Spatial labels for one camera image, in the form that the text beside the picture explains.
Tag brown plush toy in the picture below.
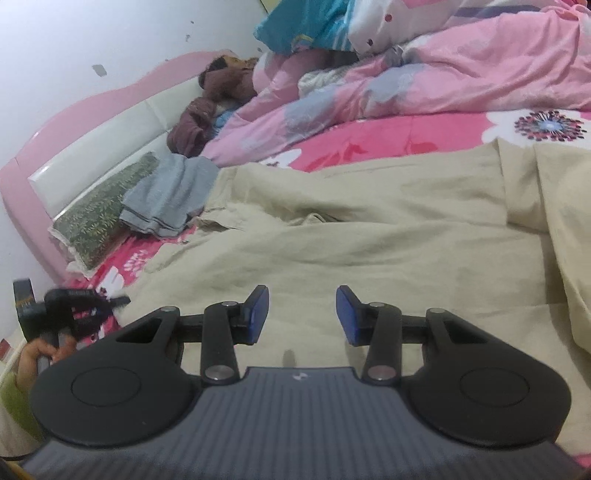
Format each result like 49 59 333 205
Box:
198 54 259 102
0 51 232 287
167 97 218 155

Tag grey garment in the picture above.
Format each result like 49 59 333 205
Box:
120 152 220 238

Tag person's left hand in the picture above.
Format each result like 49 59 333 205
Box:
18 339 77 393

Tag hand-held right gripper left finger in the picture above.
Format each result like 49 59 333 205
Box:
115 285 270 384

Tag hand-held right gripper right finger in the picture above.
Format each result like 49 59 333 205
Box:
336 285 489 384

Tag beige pants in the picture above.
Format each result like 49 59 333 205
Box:
148 138 591 457

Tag pink floral quilt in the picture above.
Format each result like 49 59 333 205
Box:
203 4 591 167

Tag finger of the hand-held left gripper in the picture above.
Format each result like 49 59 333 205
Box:
92 295 131 324

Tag light blue cloth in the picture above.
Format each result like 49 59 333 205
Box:
212 104 241 132

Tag white knit cloth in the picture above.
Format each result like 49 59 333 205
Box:
298 69 370 97

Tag green leaf-print pillow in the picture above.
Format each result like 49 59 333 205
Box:
52 152 160 278

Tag person's left forearm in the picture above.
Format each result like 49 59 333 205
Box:
0 369 44 457

